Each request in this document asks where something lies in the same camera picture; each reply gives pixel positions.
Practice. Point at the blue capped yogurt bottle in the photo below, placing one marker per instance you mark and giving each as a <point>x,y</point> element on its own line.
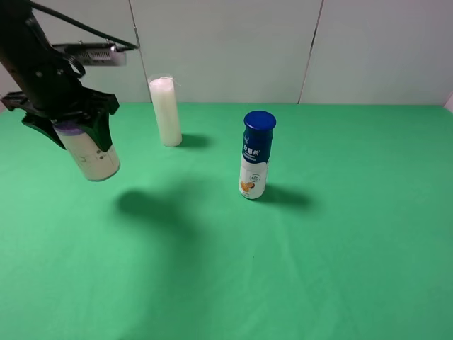
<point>255,153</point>

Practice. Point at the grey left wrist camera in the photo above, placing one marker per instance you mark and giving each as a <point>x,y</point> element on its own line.
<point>95,54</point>

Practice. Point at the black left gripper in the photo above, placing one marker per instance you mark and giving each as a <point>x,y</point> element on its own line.
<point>49,92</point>

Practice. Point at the green tablecloth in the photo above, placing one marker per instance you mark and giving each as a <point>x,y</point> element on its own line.
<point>352,238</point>

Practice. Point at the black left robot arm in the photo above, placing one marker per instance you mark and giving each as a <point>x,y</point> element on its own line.
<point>23,37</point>

